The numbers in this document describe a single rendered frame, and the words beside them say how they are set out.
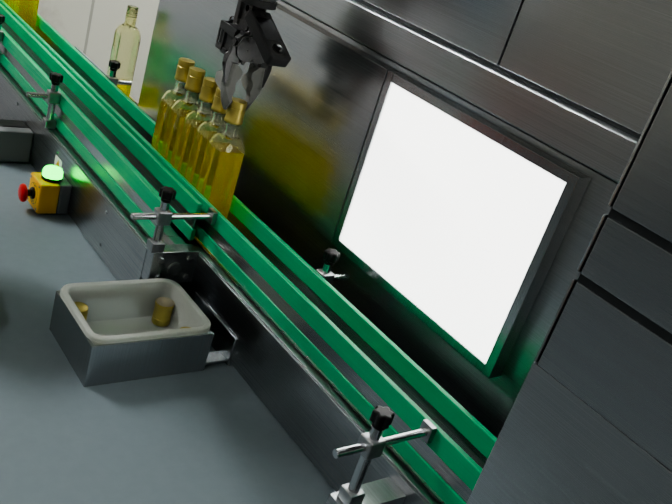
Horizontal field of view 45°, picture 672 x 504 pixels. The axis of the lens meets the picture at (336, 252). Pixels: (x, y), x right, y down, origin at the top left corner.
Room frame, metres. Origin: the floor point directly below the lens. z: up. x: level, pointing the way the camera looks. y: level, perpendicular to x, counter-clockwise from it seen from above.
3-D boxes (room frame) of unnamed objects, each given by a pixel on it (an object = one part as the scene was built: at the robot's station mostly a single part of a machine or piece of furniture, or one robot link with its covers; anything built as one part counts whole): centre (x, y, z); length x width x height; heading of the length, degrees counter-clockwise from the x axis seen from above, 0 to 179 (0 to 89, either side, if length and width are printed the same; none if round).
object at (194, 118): (1.57, 0.34, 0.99); 0.06 x 0.06 x 0.21; 43
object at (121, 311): (1.20, 0.29, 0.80); 0.22 x 0.17 x 0.09; 134
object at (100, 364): (1.21, 0.28, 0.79); 0.27 x 0.17 x 0.08; 134
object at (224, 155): (1.49, 0.27, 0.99); 0.06 x 0.06 x 0.21; 43
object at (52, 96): (1.75, 0.75, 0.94); 0.07 x 0.04 x 0.13; 134
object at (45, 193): (1.61, 0.65, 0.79); 0.07 x 0.07 x 0.07; 44
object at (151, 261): (1.36, 0.29, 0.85); 0.09 x 0.04 x 0.07; 134
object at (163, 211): (1.35, 0.30, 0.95); 0.17 x 0.03 x 0.12; 134
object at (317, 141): (1.43, 0.02, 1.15); 0.90 x 0.03 x 0.34; 44
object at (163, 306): (1.28, 0.27, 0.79); 0.04 x 0.04 x 0.04
